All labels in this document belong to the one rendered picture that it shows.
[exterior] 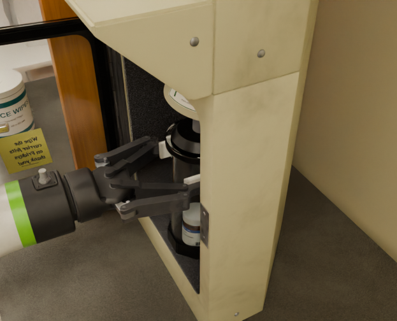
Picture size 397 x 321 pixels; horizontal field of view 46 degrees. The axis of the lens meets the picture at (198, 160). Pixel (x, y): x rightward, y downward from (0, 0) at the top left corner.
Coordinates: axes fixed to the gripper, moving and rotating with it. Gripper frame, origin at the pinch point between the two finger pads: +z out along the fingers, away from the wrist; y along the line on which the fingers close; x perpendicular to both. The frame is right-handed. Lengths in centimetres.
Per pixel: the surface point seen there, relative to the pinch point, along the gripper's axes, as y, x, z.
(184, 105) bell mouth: -3.1, -12.9, -3.6
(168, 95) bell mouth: 0.8, -12.5, -4.2
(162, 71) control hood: -14.6, -25.1, -11.0
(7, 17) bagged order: 122, 19, -16
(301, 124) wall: 19.6, 16.3, 36.7
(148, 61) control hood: -14.7, -26.5, -12.3
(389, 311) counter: -23.6, 25.9, 26.0
